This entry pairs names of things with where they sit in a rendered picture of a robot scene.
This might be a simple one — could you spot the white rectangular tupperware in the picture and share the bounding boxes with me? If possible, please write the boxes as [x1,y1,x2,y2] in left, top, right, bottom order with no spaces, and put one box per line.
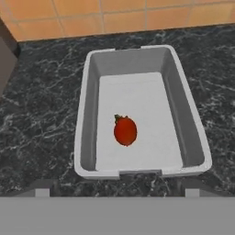
[73,44,213,181]

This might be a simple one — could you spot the red tomato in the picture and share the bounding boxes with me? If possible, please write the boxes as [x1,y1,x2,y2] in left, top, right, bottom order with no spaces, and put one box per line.
[113,114,139,147]

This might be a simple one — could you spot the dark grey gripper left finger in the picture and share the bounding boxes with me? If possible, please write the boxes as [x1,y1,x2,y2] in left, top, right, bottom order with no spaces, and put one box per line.
[16,179,60,197]

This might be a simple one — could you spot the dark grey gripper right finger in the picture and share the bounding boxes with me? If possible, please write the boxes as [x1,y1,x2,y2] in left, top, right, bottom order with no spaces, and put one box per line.
[177,177,222,197]

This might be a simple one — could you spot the dark grey appliance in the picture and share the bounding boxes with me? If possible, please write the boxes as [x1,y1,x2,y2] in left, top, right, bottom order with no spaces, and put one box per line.
[0,17,21,96]

